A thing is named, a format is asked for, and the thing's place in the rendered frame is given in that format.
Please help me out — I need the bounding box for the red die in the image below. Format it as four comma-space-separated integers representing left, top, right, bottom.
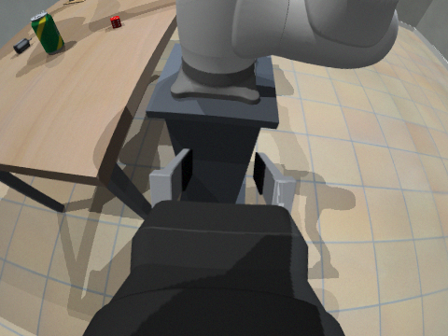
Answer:
110, 16, 121, 29

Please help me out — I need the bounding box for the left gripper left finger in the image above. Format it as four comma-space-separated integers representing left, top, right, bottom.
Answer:
149, 149, 192, 208

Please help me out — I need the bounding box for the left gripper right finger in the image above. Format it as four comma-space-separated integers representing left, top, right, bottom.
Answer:
253, 152, 297, 215

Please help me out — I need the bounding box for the green soda can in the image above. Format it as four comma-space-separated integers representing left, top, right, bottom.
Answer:
31, 11, 64, 54

